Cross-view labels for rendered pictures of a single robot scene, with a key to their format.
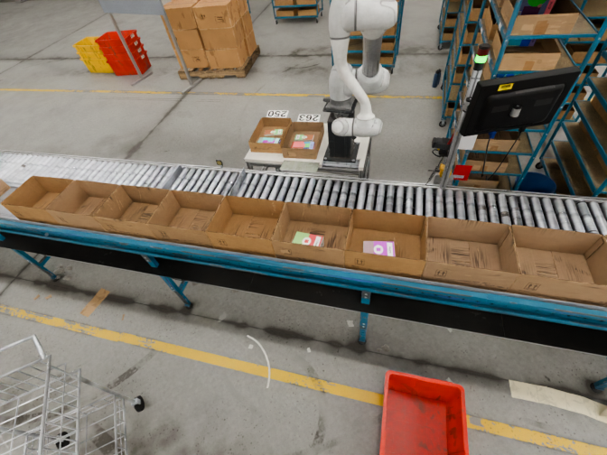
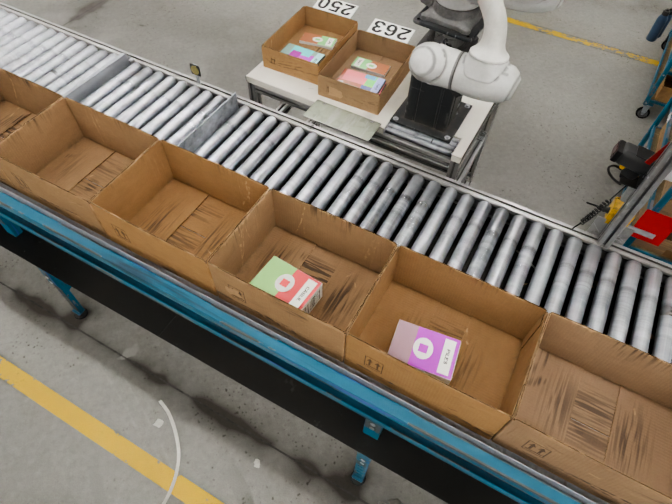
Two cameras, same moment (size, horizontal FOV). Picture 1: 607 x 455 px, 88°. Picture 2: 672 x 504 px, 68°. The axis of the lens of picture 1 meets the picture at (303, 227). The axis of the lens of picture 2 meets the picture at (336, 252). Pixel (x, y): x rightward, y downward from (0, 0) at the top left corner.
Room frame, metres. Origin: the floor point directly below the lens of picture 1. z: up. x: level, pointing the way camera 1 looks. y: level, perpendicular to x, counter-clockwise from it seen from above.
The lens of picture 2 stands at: (0.42, -0.20, 2.07)
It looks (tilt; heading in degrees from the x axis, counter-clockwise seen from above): 55 degrees down; 5
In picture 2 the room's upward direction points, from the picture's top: 3 degrees clockwise
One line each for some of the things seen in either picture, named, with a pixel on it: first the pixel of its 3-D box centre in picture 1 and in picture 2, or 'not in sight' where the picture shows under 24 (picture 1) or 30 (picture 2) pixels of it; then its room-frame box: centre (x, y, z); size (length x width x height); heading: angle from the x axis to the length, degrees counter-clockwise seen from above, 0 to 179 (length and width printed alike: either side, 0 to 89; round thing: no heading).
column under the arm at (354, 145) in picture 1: (341, 134); (439, 79); (2.10, -0.41, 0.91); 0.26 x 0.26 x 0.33; 68
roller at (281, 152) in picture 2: (271, 199); (266, 169); (1.71, 0.20, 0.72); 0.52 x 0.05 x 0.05; 158
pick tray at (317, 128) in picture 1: (303, 139); (367, 70); (2.28, -0.13, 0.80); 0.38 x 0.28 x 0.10; 160
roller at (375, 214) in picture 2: (331, 205); (374, 215); (1.55, -0.23, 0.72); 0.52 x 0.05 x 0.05; 158
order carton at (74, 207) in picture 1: (90, 205); not in sight; (1.70, 1.41, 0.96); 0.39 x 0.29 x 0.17; 68
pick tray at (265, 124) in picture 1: (271, 134); (311, 43); (2.44, 0.14, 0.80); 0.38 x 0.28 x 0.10; 160
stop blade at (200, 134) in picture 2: (234, 191); (202, 134); (1.82, 0.47, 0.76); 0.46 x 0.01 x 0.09; 158
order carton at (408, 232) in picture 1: (385, 242); (442, 337); (0.98, -0.42, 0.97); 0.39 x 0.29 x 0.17; 68
